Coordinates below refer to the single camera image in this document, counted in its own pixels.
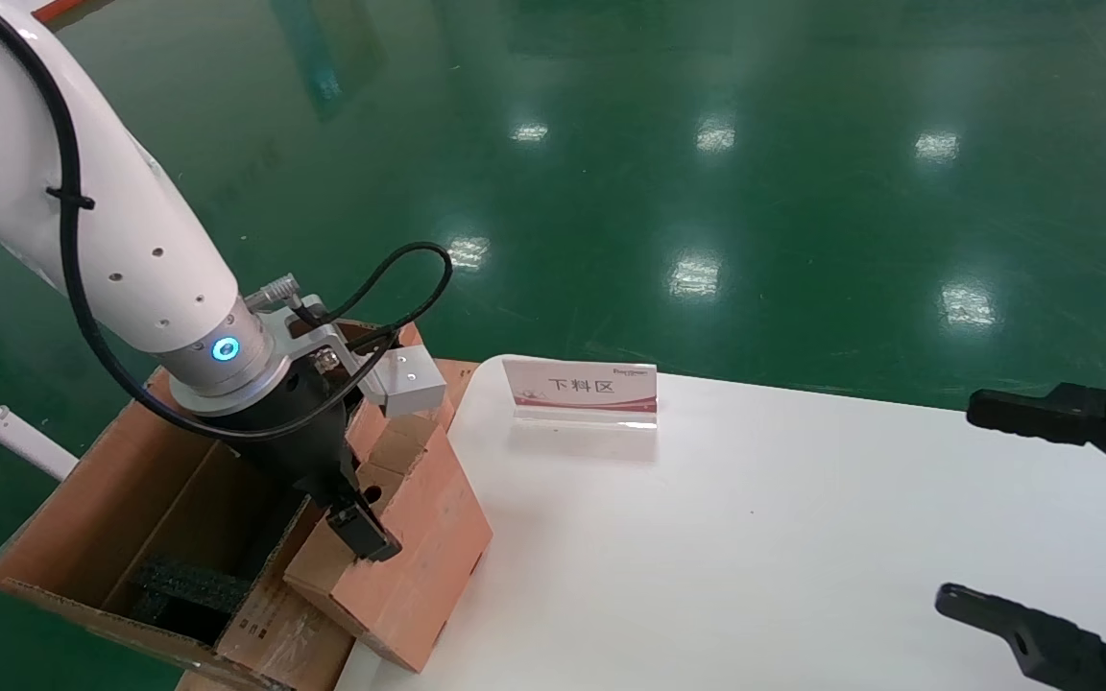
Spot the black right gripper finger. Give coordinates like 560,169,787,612
966,381,1106,495
935,583,1106,691

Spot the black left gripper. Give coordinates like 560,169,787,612
193,369,402,563

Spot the small cardboard box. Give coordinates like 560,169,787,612
284,398,494,673

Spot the large open cardboard box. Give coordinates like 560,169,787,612
0,322,477,691

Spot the black foam insert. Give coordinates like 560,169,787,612
126,557,256,625

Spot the acrylic sign card red print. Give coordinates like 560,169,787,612
502,357,660,430

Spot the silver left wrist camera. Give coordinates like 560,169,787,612
270,278,448,419

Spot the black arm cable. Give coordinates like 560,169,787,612
0,0,453,441

